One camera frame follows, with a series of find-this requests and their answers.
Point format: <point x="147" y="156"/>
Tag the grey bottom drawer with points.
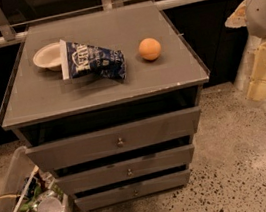
<point x="132" y="191"/>

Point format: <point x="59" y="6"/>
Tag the orange fruit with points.
<point x="149" y="49"/>

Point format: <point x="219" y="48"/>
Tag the grey three-drawer cabinet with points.
<point x="41" y="107"/>

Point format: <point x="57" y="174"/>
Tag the white paper bowl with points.
<point x="48" y="57"/>

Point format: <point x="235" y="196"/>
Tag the grey top drawer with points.
<point x="122" y="138"/>

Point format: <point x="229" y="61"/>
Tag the grey drawer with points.
<point x="122" y="138"/>
<point x="132" y="191"/>
<point x="125" y="170"/>

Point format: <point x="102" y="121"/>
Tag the grey middle drawer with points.
<point x="125" y="170"/>

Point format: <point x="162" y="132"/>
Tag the blue chip bag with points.
<point x="81" y="59"/>

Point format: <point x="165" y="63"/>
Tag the white plastic cup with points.
<point x="50" y="205"/>

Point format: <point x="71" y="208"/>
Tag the clear plastic bin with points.
<point x="26" y="186"/>

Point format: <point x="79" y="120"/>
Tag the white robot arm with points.
<point x="245" y="69"/>

